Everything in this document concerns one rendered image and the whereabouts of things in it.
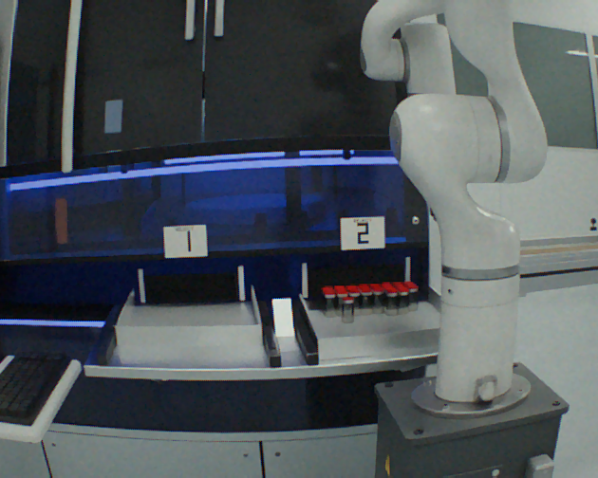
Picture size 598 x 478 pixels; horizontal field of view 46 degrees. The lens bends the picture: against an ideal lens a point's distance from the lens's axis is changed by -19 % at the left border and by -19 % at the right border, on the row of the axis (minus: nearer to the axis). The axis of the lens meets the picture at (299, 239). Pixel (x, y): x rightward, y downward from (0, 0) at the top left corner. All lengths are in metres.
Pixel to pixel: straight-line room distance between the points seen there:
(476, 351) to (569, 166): 5.89
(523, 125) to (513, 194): 5.64
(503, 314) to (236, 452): 0.87
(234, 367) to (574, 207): 5.85
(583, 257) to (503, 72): 1.02
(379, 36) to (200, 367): 0.58
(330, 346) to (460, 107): 0.47
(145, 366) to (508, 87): 0.71
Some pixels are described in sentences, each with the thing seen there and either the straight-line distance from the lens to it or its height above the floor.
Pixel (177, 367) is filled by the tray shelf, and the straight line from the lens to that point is 1.28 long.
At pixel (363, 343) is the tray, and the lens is 1.30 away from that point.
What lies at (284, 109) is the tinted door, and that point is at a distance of 1.62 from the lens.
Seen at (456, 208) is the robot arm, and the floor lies 1.14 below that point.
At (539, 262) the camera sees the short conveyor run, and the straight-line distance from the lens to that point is 1.90.
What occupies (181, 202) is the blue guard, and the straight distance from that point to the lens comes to 1.62.
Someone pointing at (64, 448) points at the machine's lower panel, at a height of 0.53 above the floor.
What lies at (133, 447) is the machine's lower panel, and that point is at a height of 0.55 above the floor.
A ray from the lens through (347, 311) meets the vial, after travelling 1.51.
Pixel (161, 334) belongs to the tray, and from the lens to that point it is 1.40.
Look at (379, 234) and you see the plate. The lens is 1.65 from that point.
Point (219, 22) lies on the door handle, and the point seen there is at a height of 1.46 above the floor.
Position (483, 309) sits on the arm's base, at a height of 1.01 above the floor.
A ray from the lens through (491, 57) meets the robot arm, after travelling 0.99.
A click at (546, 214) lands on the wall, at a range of 6.82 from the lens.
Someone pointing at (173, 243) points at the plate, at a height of 1.02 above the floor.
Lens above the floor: 1.25
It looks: 8 degrees down
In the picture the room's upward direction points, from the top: 2 degrees counter-clockwise
